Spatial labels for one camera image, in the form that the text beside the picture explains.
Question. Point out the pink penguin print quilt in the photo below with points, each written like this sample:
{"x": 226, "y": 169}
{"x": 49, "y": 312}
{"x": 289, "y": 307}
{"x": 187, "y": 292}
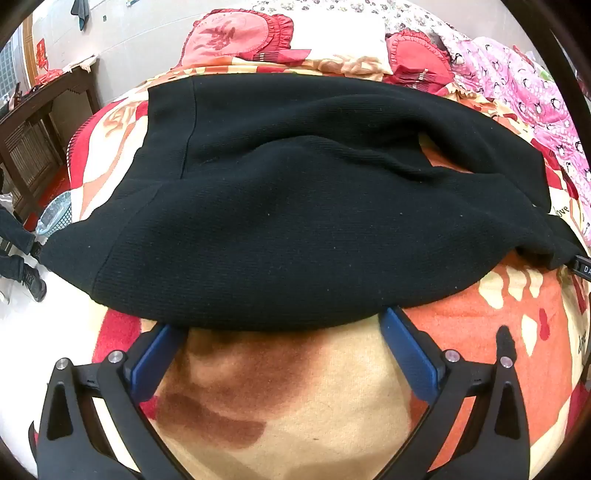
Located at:
{"x": 521, "y": 87}

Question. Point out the clear plastic bag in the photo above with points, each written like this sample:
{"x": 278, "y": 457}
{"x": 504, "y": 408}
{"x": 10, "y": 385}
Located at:
{"x": 55, "y": 217}

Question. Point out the small red ruffled pillow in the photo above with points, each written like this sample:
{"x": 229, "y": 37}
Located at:
{"x": 415, "y": 57}

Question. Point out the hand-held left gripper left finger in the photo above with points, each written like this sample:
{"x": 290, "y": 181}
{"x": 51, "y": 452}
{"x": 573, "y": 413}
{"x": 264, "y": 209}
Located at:
{"x": 148, "y": 364}

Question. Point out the black pants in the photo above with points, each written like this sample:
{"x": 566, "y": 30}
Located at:
{"x": 295, "y": 207}

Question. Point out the teal hanging cloth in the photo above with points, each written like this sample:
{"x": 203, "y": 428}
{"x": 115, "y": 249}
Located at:
{"x": 79, "y": 10}

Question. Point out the large red ruffled pillow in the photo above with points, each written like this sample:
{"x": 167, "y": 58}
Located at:
{"x": 231, "y": 34}

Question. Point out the white pillow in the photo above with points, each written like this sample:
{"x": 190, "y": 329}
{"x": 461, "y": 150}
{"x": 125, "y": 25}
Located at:
{"x": 341, "y": 37}

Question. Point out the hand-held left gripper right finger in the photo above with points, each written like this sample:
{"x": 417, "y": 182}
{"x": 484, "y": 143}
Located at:
{"x": 413, "y": 355}

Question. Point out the red wall decoration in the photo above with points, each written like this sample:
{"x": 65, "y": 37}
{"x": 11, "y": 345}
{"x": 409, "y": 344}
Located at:
{"x": 44, "y": 53}

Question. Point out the dark wooden table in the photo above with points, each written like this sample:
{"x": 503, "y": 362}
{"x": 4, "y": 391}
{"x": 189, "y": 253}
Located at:
{"x": 27, "y": 134}

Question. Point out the white fringed table cloth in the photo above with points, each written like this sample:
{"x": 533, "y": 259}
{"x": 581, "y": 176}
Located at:
{"x": 82, "y": 62}

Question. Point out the floral grey headboard pillow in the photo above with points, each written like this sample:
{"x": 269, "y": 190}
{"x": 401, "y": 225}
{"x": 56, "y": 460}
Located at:
{"x": 369, "y": 9}

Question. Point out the rose printed blanket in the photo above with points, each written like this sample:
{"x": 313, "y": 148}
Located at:
{"x": 286, "y": 397}

